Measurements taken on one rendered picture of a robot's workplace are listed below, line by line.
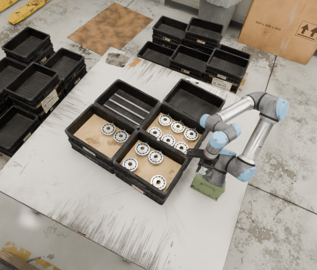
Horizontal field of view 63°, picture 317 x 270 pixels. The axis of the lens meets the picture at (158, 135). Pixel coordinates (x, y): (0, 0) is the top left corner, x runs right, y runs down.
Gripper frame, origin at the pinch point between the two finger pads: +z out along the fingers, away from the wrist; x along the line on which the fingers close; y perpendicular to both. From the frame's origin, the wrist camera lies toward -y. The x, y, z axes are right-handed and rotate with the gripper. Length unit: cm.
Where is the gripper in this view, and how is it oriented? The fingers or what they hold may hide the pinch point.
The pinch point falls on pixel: (196, 168)
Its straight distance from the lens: 155.5
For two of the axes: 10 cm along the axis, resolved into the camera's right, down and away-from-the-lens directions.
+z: -1.4, 5.5, 8.2
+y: 9.2, 3.8, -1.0
